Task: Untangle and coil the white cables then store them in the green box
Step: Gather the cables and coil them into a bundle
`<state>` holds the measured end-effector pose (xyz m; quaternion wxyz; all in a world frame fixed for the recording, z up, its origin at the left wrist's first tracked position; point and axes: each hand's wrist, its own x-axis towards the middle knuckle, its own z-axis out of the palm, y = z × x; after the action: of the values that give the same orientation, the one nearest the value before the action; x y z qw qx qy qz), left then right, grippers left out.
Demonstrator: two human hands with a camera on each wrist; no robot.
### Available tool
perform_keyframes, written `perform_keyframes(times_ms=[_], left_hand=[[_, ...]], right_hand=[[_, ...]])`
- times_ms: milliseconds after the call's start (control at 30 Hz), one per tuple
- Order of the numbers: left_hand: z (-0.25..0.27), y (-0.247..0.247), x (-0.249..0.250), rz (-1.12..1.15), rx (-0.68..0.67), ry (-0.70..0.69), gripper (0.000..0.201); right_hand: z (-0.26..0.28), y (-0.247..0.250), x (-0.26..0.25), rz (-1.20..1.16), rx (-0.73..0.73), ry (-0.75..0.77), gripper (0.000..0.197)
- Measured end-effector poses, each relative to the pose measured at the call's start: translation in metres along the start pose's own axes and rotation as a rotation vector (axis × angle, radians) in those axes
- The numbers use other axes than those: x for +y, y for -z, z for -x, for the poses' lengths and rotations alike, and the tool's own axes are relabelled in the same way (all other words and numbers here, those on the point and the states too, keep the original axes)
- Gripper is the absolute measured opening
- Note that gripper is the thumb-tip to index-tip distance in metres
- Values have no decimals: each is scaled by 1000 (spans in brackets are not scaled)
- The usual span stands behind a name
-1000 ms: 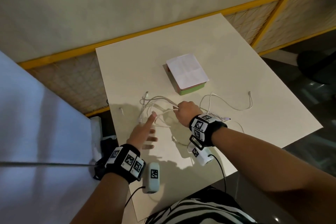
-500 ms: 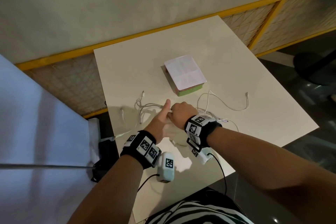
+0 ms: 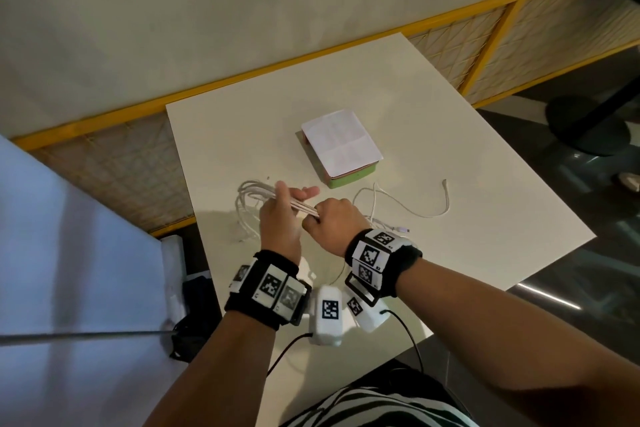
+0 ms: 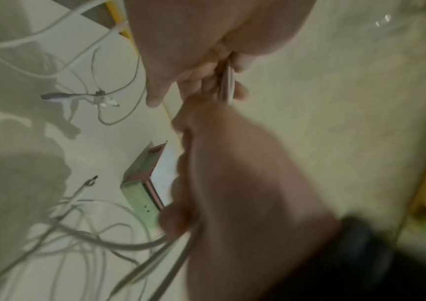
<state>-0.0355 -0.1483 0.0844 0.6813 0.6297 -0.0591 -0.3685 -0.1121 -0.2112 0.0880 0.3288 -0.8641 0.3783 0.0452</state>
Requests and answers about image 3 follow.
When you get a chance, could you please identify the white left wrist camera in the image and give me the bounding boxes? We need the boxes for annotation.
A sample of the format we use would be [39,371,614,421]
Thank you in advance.
[307,285,345,348]

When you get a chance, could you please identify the white charging cable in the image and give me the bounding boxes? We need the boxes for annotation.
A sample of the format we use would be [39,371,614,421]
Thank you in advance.
[233,177,451,288]

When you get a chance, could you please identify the person's right forearm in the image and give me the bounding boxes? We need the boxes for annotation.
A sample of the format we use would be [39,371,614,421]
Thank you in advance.
[395,257,640,427]

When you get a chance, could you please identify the black left camera cable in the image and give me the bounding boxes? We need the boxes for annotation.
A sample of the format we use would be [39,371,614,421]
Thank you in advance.
[266,332,313,378]

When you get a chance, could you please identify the black bag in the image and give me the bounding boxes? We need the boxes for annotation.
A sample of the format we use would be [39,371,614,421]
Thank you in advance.
[169,274,223,364]

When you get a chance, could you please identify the person's left hand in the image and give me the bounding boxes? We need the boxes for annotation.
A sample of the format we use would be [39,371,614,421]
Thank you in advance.
[259,180,321,265]

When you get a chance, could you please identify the white folded paper sheet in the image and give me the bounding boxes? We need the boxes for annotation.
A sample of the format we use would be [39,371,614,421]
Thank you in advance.
[301,109,385,179]

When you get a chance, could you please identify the black right camera cable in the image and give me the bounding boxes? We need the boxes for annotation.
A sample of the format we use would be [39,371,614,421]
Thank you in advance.
[379,309,426,375]

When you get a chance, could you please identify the black table pedestal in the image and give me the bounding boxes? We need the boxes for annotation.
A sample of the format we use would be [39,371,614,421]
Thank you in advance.
[545,76,640,157]

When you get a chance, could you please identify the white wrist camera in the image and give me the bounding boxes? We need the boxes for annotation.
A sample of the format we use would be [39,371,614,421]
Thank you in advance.
[342,284,391,334]
[307,285,345,348]

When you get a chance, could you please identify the black camera cable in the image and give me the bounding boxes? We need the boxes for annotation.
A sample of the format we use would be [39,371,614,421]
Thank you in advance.
[379,309,426,375]
[266,332,313,378]

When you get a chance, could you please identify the black right marker wristband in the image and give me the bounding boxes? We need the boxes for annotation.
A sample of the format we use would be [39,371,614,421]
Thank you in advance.
[345,228,423,298]

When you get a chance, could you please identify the black left marker wristband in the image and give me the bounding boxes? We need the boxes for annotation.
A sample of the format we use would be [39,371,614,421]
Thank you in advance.
[223,250,313,332]

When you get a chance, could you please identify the person's right hand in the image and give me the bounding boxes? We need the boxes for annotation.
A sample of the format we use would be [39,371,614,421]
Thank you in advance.
[301,197,372,258]

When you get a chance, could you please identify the grey metal rod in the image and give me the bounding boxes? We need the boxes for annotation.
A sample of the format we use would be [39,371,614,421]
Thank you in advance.
[0,329,176,348]

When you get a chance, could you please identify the person's left forearm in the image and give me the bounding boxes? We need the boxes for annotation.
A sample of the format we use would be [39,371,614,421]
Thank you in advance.
[142,311,279,427]

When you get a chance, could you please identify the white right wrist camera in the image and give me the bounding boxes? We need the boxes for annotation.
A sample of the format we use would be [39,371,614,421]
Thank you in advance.
[342,284,391,334]

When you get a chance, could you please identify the yellow framed mesh partition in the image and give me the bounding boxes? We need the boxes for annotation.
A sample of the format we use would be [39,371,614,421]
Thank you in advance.
[9,0,640,238]

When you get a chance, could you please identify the white table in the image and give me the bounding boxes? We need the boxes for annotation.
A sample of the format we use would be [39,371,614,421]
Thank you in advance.
[165,32,597,427]

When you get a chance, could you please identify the person's black trousers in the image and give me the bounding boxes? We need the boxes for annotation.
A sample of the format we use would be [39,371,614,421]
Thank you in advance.
[349,359,451,392]

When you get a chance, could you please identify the black white striped shirt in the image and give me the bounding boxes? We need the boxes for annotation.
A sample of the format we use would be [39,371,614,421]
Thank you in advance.
[279,384,481,427]

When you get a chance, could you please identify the black marker wristband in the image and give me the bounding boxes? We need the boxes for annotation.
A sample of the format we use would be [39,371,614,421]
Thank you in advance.
[223,250,313,332]
[345,228,423,298]

